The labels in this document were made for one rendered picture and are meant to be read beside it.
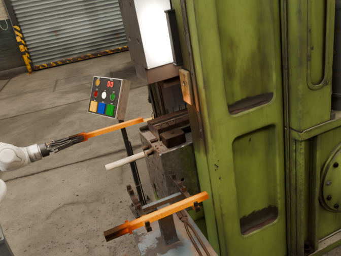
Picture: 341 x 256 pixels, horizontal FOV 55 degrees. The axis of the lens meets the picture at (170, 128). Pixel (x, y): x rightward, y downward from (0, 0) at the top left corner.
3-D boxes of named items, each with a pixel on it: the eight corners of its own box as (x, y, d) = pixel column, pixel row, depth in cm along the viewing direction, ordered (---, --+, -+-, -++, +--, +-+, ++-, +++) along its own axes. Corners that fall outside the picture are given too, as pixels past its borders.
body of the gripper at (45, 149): (42, 153, 180) (59, 148, 183) (43, 160, 173) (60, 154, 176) (37, 141, 177) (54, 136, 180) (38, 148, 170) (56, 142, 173)
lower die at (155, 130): (160, 141, 194) (157, 128, 190) (148, 129, 211) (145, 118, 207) (220, 119, 206) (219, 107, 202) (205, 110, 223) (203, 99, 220)
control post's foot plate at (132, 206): (135, 219, 274) (133, 211, 270) (128, 205, 293) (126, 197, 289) (159, 210, 280) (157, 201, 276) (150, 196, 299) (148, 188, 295)
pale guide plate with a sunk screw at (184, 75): (191, 105, 163) (185, 72, 156) (183, 100, 171) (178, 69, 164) (194, 104, 164) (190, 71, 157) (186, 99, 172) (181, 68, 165)
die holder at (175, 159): (173, 217, 198) (159, 154, 179) (151, 187, 231) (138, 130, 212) (249, 184, 215) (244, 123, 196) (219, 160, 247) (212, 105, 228)
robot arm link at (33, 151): (32, 165, 172) (44, 161, 173) (26, 151, 168) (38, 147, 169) (32, 158, 179) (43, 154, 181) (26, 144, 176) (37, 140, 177)
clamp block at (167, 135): (167, 149, 183) (165, 138, 181) (162, 143, 191) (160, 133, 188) (186, 142, 187) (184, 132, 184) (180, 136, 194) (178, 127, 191)
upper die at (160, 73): (148, 84, 179) (144, 67, 175) (137, 77, 196) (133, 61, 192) (214, 65, 191) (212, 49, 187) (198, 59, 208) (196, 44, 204)
